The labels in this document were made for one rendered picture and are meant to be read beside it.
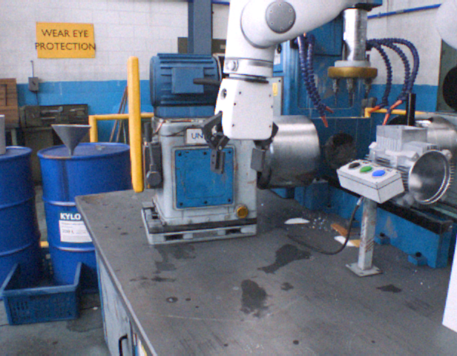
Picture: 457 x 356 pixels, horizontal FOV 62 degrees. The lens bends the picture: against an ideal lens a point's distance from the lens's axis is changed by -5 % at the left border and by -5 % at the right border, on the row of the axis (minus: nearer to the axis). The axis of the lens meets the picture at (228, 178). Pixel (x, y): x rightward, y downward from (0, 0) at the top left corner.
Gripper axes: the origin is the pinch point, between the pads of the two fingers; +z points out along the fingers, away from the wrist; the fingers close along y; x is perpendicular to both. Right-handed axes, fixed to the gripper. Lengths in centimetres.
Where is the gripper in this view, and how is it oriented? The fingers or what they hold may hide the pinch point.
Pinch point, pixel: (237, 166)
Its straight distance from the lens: 72.0
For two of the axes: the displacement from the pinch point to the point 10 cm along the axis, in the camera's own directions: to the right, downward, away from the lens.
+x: -6.0, -2.4, 7.6
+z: -1.0, 9.7, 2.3
